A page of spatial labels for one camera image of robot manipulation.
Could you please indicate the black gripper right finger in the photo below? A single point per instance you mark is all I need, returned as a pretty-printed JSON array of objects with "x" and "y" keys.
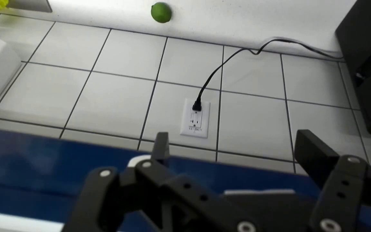
[{"x": 344, "y": 182}]

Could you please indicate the green lime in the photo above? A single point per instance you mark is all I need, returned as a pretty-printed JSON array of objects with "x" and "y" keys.
[{"x": 161, "y": 11}]

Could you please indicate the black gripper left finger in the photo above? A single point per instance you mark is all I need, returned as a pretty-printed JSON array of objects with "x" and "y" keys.
[{"x": 170, "y": 202}]

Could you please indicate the blue upper cabinet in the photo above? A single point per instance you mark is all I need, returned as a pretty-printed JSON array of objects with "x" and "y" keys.
[{"x": 58, "y": 185}]

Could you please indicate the white wall outlet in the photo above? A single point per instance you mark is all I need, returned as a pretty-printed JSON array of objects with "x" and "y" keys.
[{"x": 194, "y": 122}]

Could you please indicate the stainless steel sink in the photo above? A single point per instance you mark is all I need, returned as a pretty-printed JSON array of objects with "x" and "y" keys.
[{"x": 37, "y": 5}]

